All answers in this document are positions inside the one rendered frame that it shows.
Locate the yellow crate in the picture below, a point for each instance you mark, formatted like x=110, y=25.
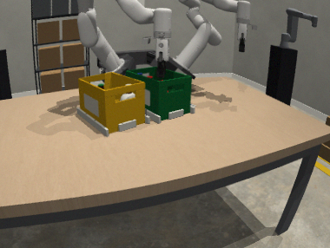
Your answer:
x=104, y=105

